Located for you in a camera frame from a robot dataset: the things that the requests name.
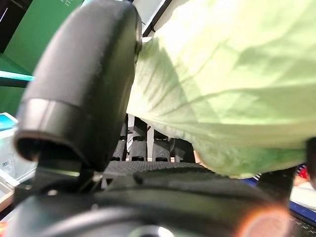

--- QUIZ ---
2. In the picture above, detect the blue plastic shopping basket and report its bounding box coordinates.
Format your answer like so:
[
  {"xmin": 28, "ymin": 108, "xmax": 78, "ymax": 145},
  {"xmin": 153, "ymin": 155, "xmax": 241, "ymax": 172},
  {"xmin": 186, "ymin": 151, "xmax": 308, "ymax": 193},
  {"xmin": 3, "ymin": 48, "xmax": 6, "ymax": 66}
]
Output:
[{"xmin": 251, "ymin": 171, "xmax": 316, "ymax": 237}]

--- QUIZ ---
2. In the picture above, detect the green white napa cabbage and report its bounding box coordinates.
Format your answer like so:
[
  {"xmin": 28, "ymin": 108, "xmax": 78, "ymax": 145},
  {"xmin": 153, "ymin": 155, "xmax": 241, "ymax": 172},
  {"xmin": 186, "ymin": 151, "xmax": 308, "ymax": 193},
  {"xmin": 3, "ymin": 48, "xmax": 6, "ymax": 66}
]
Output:
[{"xmin": 125, "ymin": 0, "xmax": 316, "ymax": 180}]

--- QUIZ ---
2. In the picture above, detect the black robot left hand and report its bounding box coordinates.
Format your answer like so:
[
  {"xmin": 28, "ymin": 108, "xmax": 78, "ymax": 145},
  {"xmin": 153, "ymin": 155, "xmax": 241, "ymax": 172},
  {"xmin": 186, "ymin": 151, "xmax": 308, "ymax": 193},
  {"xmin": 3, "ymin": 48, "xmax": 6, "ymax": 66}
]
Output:
[{"xmin": 4, "ymin": 0, "xmax": 301, "ymax": 237}]

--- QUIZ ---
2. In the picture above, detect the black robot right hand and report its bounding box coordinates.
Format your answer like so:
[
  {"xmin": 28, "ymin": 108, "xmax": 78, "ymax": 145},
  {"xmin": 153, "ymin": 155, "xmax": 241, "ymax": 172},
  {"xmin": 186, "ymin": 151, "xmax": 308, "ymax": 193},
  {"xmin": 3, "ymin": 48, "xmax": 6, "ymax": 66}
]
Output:
[{"xmin": 305, "ymin": 138, "xmax": 316, "ymax": 175}]

